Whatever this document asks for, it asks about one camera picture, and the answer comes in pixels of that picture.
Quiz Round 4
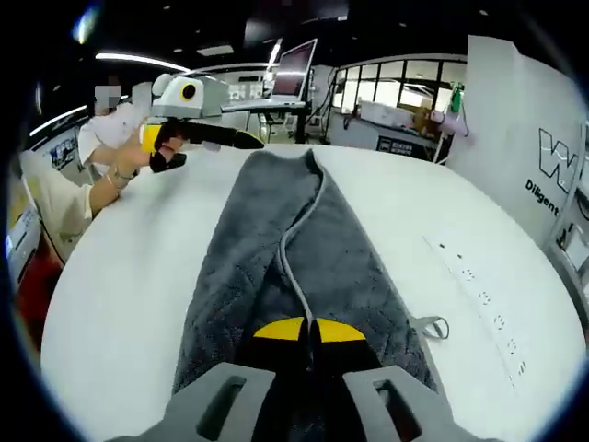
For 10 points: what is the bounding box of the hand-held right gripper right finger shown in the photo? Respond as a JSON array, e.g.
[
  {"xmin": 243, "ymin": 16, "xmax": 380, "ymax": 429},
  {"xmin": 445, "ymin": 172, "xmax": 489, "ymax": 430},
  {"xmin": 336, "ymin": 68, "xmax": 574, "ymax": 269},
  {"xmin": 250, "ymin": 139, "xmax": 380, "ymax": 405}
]
[{"xmin": 310, "ymin": 316, "xmax": 502, "ymax": 442}]

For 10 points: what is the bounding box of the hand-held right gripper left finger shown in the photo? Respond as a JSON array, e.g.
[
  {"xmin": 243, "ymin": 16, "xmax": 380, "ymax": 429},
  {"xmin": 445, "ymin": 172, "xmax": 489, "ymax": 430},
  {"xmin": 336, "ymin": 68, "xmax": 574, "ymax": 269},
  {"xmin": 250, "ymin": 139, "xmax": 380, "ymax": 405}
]
[{"xmin": 108, "ymin": 316, "xmax": 314, "ymax": 442}]

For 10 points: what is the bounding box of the grey towel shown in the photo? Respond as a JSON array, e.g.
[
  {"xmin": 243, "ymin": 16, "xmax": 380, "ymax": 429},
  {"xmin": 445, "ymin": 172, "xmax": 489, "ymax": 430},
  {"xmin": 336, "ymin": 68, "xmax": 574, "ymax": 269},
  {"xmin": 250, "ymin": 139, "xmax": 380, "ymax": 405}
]
[{"xmin": 172, "ymin": 147, "xmax": 451, "ymax": 442}]

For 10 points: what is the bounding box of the person's left hand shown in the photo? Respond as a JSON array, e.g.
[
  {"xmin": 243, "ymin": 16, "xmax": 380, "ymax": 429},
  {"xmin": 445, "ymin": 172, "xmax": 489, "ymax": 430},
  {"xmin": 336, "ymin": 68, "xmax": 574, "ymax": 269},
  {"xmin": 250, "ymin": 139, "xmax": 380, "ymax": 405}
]
[{"xmin": 110, "ymin": 128, "xmax": 156, "ymax": 185}]

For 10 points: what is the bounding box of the white standing desk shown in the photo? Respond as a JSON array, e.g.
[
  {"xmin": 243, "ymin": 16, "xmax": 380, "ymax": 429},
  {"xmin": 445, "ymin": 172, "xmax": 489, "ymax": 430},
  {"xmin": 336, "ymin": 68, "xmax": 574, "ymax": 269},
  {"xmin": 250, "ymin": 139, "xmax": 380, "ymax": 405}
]
[{"xmin": 219, "ymin": 97, "xmax": 308, "ymax": 144}]

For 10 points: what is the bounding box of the white ceiling light strip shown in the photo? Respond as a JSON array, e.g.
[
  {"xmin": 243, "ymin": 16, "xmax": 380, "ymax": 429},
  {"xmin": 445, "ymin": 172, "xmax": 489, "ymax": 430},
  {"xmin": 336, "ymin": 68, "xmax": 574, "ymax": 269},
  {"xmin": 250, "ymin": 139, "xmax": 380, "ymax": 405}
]
[{"xmin": 95, "ymin": 51, "xmax": 191, "ymax": 75}]

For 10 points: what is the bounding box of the open silver laptop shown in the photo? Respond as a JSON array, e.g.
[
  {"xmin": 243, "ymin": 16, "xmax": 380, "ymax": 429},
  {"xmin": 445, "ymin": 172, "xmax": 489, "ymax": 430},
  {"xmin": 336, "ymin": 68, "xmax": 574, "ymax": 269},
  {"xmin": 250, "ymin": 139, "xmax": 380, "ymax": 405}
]
[{"xmin": 270, "ymin": 38, "xmax": 319, "ymax": 103}]

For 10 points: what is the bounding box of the white table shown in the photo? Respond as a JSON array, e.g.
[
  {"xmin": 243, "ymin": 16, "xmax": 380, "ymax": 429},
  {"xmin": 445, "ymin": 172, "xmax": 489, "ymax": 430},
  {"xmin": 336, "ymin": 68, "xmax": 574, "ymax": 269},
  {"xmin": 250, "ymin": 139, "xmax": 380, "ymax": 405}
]
[{"xmin": 39, "ymin": 143, "xmax": 588, "ymax": 442}]

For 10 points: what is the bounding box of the white chest device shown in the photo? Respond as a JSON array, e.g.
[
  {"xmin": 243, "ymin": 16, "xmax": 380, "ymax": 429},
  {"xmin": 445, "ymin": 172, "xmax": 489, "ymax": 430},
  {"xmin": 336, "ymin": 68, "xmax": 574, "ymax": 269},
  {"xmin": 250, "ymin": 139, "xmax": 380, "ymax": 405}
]
[{"xmin": 6, "ymin": 202, "xmax": 43, "ymax": 289}]

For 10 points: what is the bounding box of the black sign panel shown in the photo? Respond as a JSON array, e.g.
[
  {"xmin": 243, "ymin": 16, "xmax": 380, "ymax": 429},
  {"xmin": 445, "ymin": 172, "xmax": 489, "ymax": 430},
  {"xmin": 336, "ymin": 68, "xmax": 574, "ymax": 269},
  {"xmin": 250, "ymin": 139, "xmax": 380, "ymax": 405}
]
[{"xmin": 375, "ymin": 134, "xmax": 414, "ymax": 154}]

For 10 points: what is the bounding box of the brown cardboard box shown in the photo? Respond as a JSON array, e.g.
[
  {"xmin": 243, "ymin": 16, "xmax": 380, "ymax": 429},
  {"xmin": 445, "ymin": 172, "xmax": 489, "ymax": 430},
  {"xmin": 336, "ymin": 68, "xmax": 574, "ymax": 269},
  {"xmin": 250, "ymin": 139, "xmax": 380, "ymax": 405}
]
[{"xmin": 410, "ymin": 106, "xmax": 437, "ymax": 131}]

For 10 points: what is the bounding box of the pink roll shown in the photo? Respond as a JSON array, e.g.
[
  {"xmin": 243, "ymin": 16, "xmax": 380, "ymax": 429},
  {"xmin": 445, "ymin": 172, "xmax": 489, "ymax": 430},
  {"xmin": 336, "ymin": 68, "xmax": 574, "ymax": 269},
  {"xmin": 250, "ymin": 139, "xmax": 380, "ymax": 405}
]
[{"xmin": 430, "ymin": 111, "xmax": 476, "ymax": 140}]

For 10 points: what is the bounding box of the silver bracelet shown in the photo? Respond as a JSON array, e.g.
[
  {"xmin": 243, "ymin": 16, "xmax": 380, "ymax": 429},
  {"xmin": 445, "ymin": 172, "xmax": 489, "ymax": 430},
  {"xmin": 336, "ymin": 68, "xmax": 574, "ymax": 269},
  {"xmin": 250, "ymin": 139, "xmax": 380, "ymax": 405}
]
[{"xmin": 109, "ymin": 164, "xmax": 139, "ymax": 191}]

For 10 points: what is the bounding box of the green hanging strap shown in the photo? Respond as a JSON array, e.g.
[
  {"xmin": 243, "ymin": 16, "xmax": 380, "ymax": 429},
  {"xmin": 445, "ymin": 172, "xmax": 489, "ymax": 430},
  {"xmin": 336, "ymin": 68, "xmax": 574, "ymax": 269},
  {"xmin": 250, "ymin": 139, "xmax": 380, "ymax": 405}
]
[{"xmin": 448, "ymin": 81, "xmax": 465, "ymax": 115}]

